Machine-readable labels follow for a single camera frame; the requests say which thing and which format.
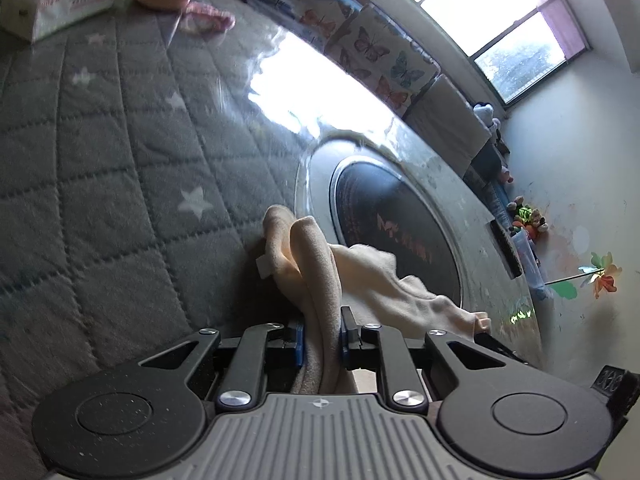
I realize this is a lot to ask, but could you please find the green orange plush toy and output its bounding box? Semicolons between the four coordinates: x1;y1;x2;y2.
507;204;532;234

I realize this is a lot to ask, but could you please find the clear plastic storage box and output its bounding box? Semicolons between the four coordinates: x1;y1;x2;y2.
510;230;547;292

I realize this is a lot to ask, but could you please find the colourful pinwheel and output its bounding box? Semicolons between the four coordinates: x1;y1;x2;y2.
545;252;621;301

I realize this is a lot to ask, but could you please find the blue sofa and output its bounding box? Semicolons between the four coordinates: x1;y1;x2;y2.
210;0;513;201

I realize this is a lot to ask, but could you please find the window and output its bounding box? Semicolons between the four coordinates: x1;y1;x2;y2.
325;0;593;106

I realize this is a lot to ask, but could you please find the black round cooktop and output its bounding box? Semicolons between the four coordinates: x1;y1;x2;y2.
329;156;462;311

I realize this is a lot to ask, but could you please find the brown plush toy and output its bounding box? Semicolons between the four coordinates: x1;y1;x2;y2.
527;207;549;236

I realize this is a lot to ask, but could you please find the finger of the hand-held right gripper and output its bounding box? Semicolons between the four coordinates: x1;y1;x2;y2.
472;334;530;366

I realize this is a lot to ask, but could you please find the square butterfly print cushion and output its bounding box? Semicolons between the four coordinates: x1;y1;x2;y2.
325;4;441;116

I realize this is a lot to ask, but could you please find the black remote control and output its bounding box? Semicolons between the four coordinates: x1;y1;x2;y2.
487;220;523;281

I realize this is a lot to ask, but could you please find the cream garment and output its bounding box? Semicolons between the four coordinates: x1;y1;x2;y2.
262;204;493;395

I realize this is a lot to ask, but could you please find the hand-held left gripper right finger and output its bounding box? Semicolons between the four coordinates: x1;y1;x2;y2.
340;306;521;406

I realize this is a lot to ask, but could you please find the plain grey cushion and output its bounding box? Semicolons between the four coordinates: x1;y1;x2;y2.
405;74;493;176

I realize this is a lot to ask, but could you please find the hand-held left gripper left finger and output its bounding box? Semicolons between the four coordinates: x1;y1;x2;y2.
137;320;306;407

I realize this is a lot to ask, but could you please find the pink bottle strap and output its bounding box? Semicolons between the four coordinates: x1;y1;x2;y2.
182;1;236;36

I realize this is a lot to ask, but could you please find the panda plush toy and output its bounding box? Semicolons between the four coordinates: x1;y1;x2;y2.
472;102;503;136

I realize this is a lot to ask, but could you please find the wide butterfly print cushion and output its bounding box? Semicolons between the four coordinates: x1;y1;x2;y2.
240;0;371;46

